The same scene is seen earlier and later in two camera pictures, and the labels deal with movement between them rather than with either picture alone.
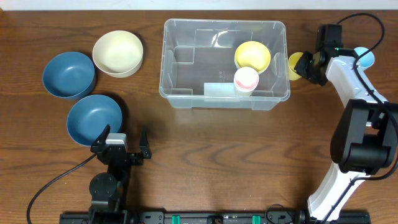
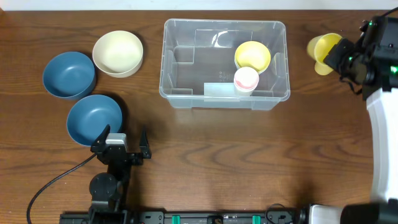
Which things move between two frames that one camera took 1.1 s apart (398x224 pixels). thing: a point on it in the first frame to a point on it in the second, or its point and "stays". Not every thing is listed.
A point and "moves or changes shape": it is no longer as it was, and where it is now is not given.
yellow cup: x=292 y=62 moves or changes shape
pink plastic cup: x=246 y=83 stays
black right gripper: x=300 y=67 to x=337 y=59
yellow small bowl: x=252 y=53 stays
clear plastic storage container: x=198 y=67 stays
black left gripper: x=136 y=160 stays
